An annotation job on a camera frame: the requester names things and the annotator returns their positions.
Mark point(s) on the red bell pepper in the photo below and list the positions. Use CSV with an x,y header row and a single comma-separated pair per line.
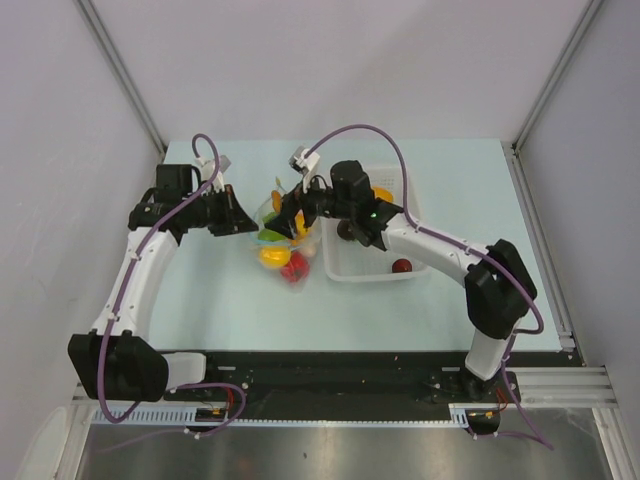
x,y
297,269

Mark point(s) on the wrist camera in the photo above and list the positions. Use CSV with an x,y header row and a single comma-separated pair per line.
x,y
305,162
212,172

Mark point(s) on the aluminium frame post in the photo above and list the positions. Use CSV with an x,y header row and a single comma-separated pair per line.
x,y
117,66
560,68

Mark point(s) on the small orange fruit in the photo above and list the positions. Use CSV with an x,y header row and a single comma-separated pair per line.
x,y
276,200

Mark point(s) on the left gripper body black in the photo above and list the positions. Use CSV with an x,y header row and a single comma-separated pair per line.
x,y
205,212

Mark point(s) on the orange yellow mango top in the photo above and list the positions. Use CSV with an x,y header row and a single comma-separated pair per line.
x,y
383,194

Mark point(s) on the clear zip top bag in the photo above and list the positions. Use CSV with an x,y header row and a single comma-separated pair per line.
x,y
293,244

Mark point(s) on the green leaf vegetable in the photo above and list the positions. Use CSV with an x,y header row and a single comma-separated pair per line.
x,y
267,235

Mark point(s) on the orange papaya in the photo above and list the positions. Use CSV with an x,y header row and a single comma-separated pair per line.
x,y
301,229

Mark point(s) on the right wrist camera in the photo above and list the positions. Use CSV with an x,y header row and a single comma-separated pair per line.
x,y
305,162

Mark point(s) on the white radish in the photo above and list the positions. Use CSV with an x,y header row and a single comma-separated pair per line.
x,y
309,248

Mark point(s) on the white cable duct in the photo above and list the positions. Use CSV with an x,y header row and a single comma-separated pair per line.
x,y
194,418

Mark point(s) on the dark red plum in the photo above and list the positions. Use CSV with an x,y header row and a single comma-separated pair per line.
x,y
402,265

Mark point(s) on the dark purple mangosteen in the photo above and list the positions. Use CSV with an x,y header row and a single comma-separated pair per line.
x,y
344,231

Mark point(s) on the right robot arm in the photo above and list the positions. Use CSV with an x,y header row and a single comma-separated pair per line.
x,y
498,288

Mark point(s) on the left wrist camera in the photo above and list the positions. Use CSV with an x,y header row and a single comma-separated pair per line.
x,y
212,172

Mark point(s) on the right aluminium frame post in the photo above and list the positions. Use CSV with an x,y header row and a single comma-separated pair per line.
x,y
560,68

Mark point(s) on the left aluminium frame post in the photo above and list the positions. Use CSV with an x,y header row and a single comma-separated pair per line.
x,y
117,66

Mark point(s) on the yellow lemon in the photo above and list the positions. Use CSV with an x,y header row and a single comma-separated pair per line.
x,y
274,257

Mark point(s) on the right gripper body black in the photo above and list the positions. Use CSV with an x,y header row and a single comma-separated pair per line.
x,y
319,200

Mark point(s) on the aluminium front rail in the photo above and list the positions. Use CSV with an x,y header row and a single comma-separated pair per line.
x,y
573,387

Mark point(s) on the white plastic basket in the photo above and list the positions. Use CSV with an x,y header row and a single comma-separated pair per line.
x,y
348,261

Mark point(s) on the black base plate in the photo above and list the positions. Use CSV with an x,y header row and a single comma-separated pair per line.
x,y
214,389

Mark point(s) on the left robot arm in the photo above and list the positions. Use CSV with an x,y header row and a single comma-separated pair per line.
x,y
114,360

